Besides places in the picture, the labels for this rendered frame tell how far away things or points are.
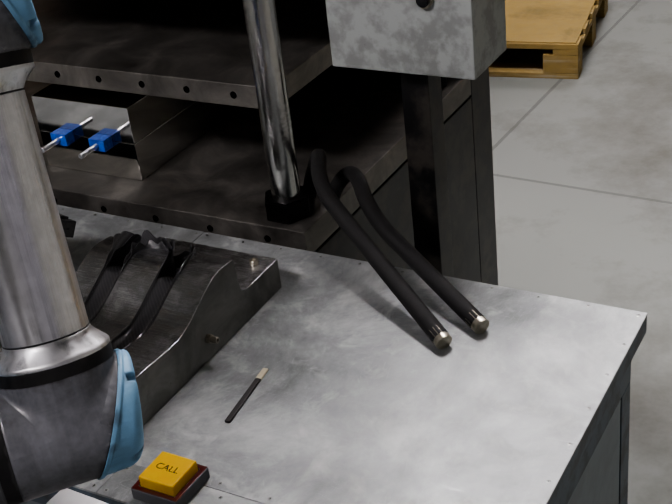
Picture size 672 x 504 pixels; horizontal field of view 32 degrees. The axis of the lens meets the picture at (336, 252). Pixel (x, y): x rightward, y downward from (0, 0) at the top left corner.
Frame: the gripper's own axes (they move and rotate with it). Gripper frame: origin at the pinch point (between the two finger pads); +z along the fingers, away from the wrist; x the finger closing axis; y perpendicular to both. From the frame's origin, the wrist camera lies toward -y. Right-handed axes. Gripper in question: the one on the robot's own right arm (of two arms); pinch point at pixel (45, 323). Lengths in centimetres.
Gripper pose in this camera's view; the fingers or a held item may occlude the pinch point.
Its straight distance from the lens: 175.4
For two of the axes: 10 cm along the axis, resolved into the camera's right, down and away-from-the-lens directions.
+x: 8.8, 1.6, -4.6
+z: 1.1, 8.6, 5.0
